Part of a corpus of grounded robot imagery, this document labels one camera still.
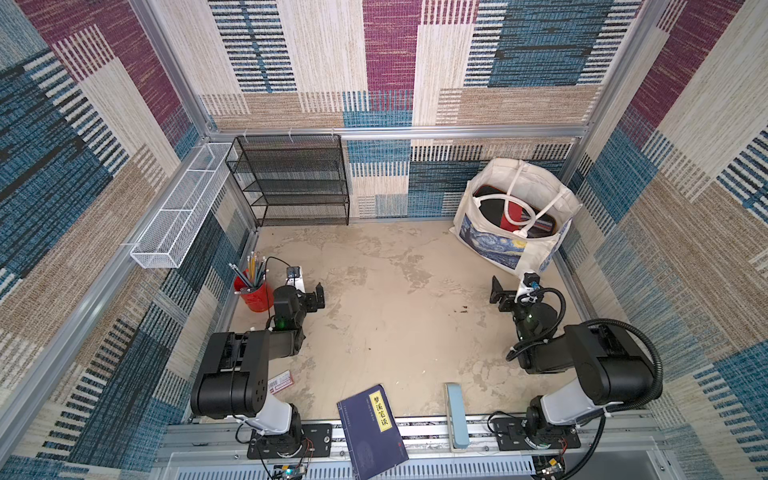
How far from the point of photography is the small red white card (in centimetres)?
83

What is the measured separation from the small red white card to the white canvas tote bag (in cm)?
70

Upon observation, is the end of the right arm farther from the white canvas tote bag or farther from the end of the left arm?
the end of the left arm

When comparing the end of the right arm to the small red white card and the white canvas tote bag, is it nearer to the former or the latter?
the white canvas tote bag

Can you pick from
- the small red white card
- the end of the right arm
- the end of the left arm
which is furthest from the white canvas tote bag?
the small red white card

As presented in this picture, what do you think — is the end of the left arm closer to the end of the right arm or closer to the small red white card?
the small red white card

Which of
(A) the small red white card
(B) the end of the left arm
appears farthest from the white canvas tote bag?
(A) the small red white card

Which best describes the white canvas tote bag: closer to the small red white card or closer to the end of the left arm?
the end of the left arm

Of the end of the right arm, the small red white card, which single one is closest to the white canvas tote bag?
the end of the right arm

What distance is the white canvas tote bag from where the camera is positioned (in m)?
0.91

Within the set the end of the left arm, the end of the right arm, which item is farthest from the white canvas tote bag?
the end of the left arm

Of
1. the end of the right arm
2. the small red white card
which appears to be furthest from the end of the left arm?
the end of the right arm
